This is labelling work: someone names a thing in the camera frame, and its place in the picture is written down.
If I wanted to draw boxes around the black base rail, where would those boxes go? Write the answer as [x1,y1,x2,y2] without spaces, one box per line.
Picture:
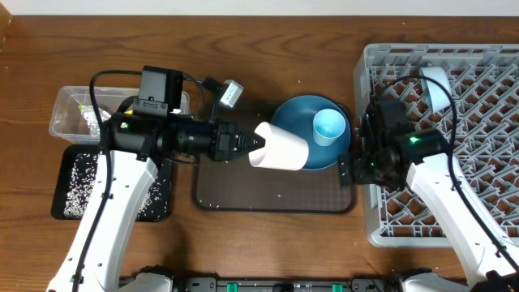
[117,276,406,292]

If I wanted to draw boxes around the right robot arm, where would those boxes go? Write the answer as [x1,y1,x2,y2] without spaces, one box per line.
[338,101,518,291]

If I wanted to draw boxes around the pink cup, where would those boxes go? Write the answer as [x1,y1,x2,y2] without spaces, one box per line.
[248,122,309,170]

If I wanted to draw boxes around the black plastic tray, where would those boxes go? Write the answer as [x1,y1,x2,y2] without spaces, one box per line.
[51,144,174,220]

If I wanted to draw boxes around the grey dishwasher rack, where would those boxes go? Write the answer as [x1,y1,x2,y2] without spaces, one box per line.
[354,44,518,247]

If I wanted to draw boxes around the light blue cup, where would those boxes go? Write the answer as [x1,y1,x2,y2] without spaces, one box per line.
[312,109,346,146]

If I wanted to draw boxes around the foil and green wrapper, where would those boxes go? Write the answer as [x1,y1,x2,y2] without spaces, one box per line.
[78,105,111,138]

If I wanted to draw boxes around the spilled white rice pile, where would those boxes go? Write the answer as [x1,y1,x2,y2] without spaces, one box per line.
[62,153,171,221]

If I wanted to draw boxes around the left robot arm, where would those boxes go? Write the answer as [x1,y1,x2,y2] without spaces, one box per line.
[48,66,265,291]

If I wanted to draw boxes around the clear plastic bin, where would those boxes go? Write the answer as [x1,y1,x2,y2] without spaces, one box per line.
[48,85,194,146]

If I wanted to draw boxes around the light blue bowl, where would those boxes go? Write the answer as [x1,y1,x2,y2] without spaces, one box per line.
[419,67,451,114]

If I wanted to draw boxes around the brown serving tray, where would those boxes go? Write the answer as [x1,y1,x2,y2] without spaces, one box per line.
[191,100,358,215]

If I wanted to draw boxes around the dark blue plate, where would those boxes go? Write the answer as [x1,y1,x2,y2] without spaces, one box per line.
[271,95,351,170]

